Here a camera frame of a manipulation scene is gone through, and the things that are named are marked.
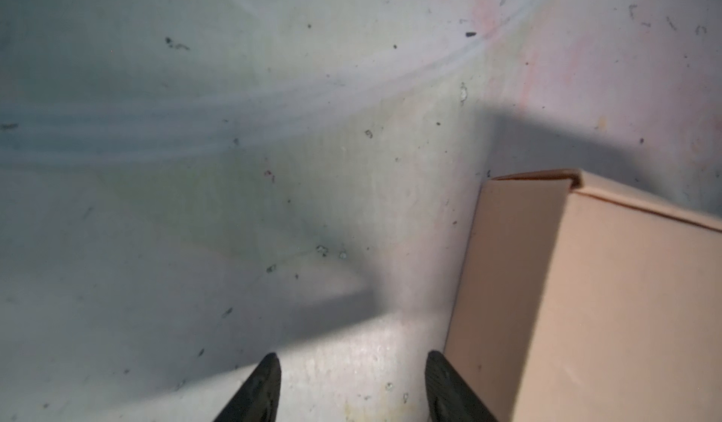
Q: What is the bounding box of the pink cardboard paper box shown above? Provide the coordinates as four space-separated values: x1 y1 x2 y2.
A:
445 169 721 421

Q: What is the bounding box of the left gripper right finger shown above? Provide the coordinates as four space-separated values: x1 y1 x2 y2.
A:
424 351 498 422

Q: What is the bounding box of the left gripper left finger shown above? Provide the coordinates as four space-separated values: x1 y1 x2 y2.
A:
214 352 282 422

